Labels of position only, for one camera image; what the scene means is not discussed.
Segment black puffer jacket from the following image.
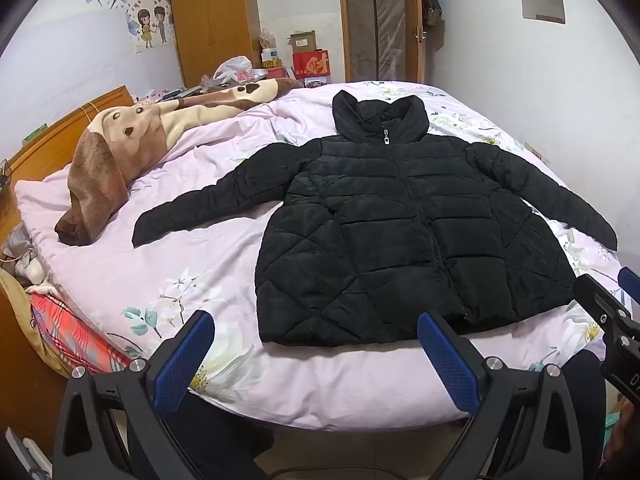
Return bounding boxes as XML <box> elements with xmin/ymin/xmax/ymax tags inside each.
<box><xmin>132</xmin><ymin>89</ymin><xmax>618</xmax><ymax>347</ymax></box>

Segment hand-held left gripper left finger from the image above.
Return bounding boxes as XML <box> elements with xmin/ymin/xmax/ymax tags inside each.
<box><xmin>52</xmin><ymin>310</ymin><xmax>216</xmax><ymax>480</ymax></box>

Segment wooden headboard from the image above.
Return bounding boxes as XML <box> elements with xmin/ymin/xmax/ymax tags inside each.
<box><xmin>0</xmin><ymin>85</ymin><xmax>136</xmax><ymax>246</ymax></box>

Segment brown dog print blanket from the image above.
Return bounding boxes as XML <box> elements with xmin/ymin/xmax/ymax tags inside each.
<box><xmin>54</xmin><ymin>77</ymin><xmax>303</xmax><ymax>247</ymax></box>

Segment red plaid cloth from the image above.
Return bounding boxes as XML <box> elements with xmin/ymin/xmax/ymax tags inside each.
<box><xmin>29</xmin><ymin>291</ymin><xmax>133</xmax><ymax>377</ymax></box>

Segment person's right hand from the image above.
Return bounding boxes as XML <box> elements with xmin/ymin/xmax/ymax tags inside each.
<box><xmin>602</xmin><ymin>397</ymin><xmax>640</xmax><ymax>467</ymax></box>

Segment cartoon couple wall sticker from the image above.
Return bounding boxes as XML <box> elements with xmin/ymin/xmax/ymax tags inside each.
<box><xmin>125</xmin><ymin>4</ymin><xmax>174</xmax><ymax>54</ymax></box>

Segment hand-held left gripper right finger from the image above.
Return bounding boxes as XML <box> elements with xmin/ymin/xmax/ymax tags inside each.
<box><xmin>416</xmin><ymin>310</ymin><xmax>598</xmax><ymax>480</ymax></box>

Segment white power strip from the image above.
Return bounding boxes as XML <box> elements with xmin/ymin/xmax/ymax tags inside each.
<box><xmin>4</xmin><ymin>426</ymin><xmax>54</xmax><ymax>480</ymax></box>

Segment red gift box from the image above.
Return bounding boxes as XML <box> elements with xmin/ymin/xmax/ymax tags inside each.
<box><xmin>291</xmin><ymin>50</ymin><xmax>330</xmax><ymax>79</ymax></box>

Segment brown cardboard box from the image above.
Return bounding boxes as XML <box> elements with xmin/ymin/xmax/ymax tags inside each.
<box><xmin>287</xmin><ymin>31</ymin><xmax>317</xmax><ymax>56</ymax></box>

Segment pink floral bed quilt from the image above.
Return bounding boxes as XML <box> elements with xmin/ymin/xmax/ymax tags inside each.
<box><xmin>14</xmin><ymin>80</ymin><xmax>633</xmax><ymax>433</ymax></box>

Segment person's dark pants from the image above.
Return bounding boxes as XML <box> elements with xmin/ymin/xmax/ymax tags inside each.
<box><xmin>162</xmin><ymin>350</ymin><xmax>608</xmax><ymax>480</ymax></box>

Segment wooden door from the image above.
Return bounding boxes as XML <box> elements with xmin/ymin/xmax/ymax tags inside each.
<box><xmin>336</xmin><ymin>0</ymin><xmax>430</xmax><ymax>83</ymax></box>

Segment hanging dark handbag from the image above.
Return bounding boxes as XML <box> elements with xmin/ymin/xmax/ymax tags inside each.
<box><xmin>420</xmin><ymin>0</ymin><xmax>444</xmax><ymax>29</ymax></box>

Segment cluttered bedside table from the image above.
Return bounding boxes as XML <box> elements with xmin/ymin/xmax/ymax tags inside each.
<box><xmin>142</xmin><ymin>85</ymin><xmax>211</xmax><ymax>104</ymax></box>

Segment white plastic bag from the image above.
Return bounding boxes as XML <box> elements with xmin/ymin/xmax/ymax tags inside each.
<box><xmin>212</xmin><ymin>56</ymin><xmax>256</xmax><ymax>84</ymax></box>

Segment grey crumpled cloth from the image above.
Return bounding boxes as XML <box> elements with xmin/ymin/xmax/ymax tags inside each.
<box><xmin>0</xmin><ymin>220</ymin><xmax>51</xmax><ymax>291</ymax></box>

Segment wooden wardrobe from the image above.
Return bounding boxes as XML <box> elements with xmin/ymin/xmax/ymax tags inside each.
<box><xmin>167</xmin><ymin>0</ymin><xmax>263</xmax><ymax>88</ymax></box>

